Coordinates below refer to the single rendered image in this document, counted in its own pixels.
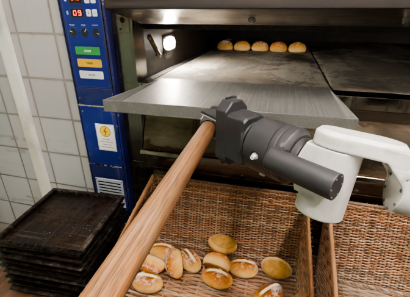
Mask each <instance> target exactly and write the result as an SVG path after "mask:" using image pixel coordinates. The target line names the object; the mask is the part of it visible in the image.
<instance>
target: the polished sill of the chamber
mask: <svg viewBox="0 0 410 297"><path fill-rule="evenodd" d="M154 81H158V79H145V80H143V81H141V82H139V83H138V86H139V87H140V86H142V85H146V84H148V83H151V82H154ZM332 91H333V92H334V93H335V94H336V96H337V97H338V98H339V99H340V100H341V101H342V102H343V103H344V104H345V105H346V106H347V107H348V108H349V109H350V110H366V111H374V112H390V113H407V114H410V95H403V94H392V93H372V92H361V91H341V90H332Z"/></svg>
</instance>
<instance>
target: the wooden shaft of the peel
mask: <svg viewBox="0 0 410 297"><path fill-rule="evenodd" d="M215 132H216V126H215V124H214V123H213V122H211V121H205V122H203V123H202V124H201V126H200V127H199V128H198V130H197V131H196V132H195V134H194V136H193V137H192V138H191V140H190V141H189V142H188V144H187V146H186V147H185V148H184V150H183V151H182V152H181V154H180V155H179V157H178V158H177V159H176V161H175V162H174V164H173V165H172V166H171V168H170V169H169V170H168V172H167V173H166V175H165V176H164V178H163V179H162V180H161V182H160V183H159V185H158V186H157V187H156V189H155V190H154V191H153V193H152V194H151V196H150V197H149V198H148V200H147V202H145V204H144V206H143V207H142V208H141V210H140V211H139V213H138V214H137V215H136V217H135V218H134V219H133V221H132V223H131V224H130V225H129V227H128V228H127V229H126V231H125V232H124V234H123V235H122V236H121V238H120V239H119V241H118V242H117V244H116V245H115V246H114V247H113V249H112V250H111V252H110V253H109V255H108V256H107V257H106V259H105V260H104V261H103V263H102V264H101V266H100V267H99V268H98V270H97V272H96V273H95V274H94V276H93V277H92V278H91V280H90V281H89V283H88V284H87V285H86V287H85V288H84V289H83V291H82V293H81V294H80V295H79V297H125V296H126V294H127V292H128V290H129V288H130V286H131V285H132V283H133V281H134V279H135V277H136V275H137V274H138V272H139V270H140V268H141V267H142V265H143V263H144V261H145V259H146V257H147V256H148V254H149V252H150V250H151V248H152V247H153V244H154V243H155V241H156V239H157V238H158V236H159V234H160V232H161V230H162V228H163V227H164V225H165V223H166V221H167V220H168V217H169V216H170V214H171V212H172V210H173V209H174V207H175V205H176V203H177V201H178V199H179V197H180V196H181V194H182V192H183V191H184V189H185V186H186V185H187V183H188V181H189V179H190V178H191V176H192V174H193V172H194V170H195V168H196V167H197V165H198V163H199V161H200V160H201V158H202V156H203V154H204V152H205V150H206V149H207V147H208V145H209V143H210V141H211V140H212V138H213V136H214V134H215Z"/></svg>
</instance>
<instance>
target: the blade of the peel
mask: <svg viewBox="0 0 410 297"><path fill-rule="evenodd" d="M232 95H236V96H237V98H238V99H242V100H243V102H244V103H245V104H246V105H247V110H250V111H253V112H257V113H260V114H262V115H263V116H264V118H266V117H267V118H272V119H274V120H278V121H282V122H284V123H288V124H291V125H294V126H298V127H301V128H305V129H317V128H318V127H320V126H322V125H328V126H336V127H342V128H345V129H351V130H354V131H356V129H357V126H358V122H359V119H358V118H357V117H356V116H355V115H354V113H353V112H352V111H351V110H350V109H349V108H348V107H347V106H346V105H345V104H344V103H343V102H342V101H341V100H340V99H339V98H338V97H337V96H336V94H335V93H334V92H333V91H332V90H331V89H330V88H328V87H307V86H294V85H273V84H251V83H239V82H217V81H195V80H184V79H162V78H161V79H159V80H158V81H154V82H151V83H148V84H146V85H142V86H140V87H137V88H134V89H132V90H129V91H126V92H124V93H120V94H118V95H115V96H112V97H109V98H107V99H103V106H104V111H105V112H120V113H133V114H141V115H155V116H169V117H176V118H191V119H198V120H200V119H201V118H202V117H203V115H201V110H203V109H208V108H209V107H210V106H219V104H220V103H221V101H222V99H225V97H228V96H232Z"/></svg>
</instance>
